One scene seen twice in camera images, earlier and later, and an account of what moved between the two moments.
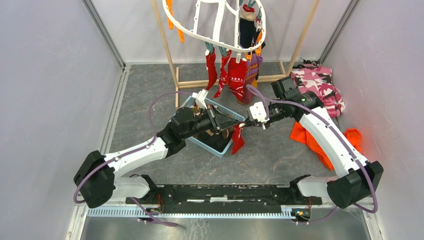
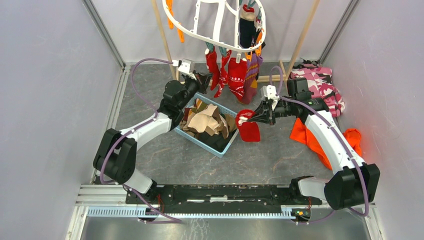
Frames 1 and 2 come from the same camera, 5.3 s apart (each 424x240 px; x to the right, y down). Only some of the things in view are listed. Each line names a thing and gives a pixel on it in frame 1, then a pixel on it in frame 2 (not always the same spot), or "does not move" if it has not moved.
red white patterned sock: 237,73 does not move
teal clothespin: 210,46 does not move
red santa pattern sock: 238,141 → 249,130
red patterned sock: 224,73 does not move
